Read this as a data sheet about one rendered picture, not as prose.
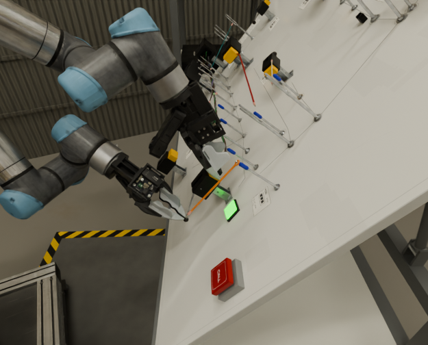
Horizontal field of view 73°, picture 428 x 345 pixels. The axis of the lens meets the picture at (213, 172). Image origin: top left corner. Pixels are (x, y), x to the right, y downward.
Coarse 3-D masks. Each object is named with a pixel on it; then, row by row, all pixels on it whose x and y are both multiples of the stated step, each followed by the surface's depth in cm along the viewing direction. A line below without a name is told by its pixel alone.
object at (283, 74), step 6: (270, 54) 73; (276, 54) 77; (264, 60) 74; (270, 60) 71; (276, 60) 72; (264, 66) 72; (276, 66) 71; (282, 72) 73; (282, 78) 76; (288, 78) 74
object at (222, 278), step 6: (228, 258) 53; (222, 264) 53; (228, 264) 52; (216, 270) 54; (222, 270) 52; (228, 270) 51; (216, 276) 53; (222, 276) 51; (228, 276) 50; (216, 282) 52; (222, 282) 50; (228, 282) 49; (216, 288) 51; (222, 288) 50; (216, 294) 52
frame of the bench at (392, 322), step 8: (352, 248) 95; (360, 248) 95; (360, 256) 93; (360, 264) 90; (368, 264) 90; (368, 272) 88; (368, 280) 86; (376, 280) 86; (368, 288) 84; (376, 288) 84; (376, 296) 82; (384, 296) 82; (384, 304) 80; (384, 312) 78; (392, 312) 78; (392, 320) 77; (392, 328) 75; (400, 328) 75; (392, 336) 74; (400, 336) 74; (400, 344) 72
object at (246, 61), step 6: (228, 42) 100; (234, 42) 100; (228, 48) 98; (234, 48) 98; (240, 48) 101; (222, 54) 100; (240, 54) 102; (246, 60) 105; (252, 60) 104; (246, 66) 106
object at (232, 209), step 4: (232, 200) 66; (232, 204) 65; (236, 204) 65; (228, 208) 66; (232, 208) 64; (236, 208) 64; (228, 212) 65; (232, 212) 64; (236, 212) 64; (228, 216) 64; (232, 216) 64; (228, 220) 64
